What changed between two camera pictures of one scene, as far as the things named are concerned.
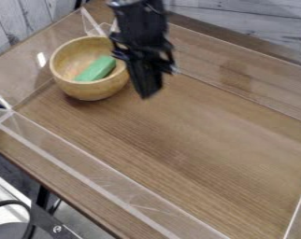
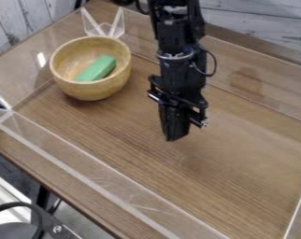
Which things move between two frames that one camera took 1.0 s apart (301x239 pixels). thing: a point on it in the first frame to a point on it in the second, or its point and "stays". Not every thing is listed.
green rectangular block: [96, 69] stays
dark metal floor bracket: [48, 224] stays
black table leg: [43, 197] stays
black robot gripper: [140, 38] to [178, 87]
